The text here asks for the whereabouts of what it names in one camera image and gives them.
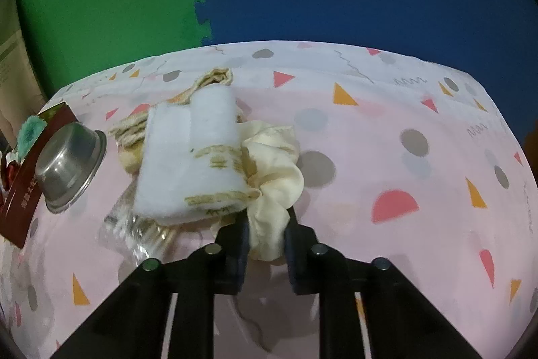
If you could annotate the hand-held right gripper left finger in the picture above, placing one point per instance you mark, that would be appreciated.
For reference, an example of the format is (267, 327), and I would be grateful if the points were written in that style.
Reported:
(240, 258)

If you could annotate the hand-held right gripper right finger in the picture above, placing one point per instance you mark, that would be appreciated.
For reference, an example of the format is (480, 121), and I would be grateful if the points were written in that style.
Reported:
(292, 258)

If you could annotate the cream satin scrunchie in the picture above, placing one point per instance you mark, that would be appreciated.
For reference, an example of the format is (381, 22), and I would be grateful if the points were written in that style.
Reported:
(273, 190)

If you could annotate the red tin box gold interior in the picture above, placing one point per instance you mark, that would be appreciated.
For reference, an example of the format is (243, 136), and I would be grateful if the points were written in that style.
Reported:
(19, 212)

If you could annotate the clear plastic packet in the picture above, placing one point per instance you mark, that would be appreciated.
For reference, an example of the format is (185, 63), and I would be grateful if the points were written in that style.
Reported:
(134, 235)

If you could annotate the white towel gold embroidery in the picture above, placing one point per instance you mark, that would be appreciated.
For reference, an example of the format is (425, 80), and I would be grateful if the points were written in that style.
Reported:
(189, 157)

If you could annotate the pink patterned tablecloth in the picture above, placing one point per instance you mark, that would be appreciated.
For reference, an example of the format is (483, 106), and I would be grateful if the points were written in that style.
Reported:
(378, 157)

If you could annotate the beige striped cloth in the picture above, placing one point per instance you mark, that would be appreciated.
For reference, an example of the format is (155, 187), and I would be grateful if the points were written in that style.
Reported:
(131, 132)

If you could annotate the steel bowl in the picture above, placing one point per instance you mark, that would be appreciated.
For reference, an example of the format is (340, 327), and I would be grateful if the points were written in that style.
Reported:
(69, 169)

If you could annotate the teal fluffy cloth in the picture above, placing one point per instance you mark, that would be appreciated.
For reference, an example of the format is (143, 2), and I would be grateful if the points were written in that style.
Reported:
(29, 134)

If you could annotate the red shiny item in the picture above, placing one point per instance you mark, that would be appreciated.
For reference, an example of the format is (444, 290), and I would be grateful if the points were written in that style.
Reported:
(9, 172)

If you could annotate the beige printed curtain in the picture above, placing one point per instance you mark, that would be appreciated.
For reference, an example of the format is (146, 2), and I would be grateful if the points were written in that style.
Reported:
(10, 56)

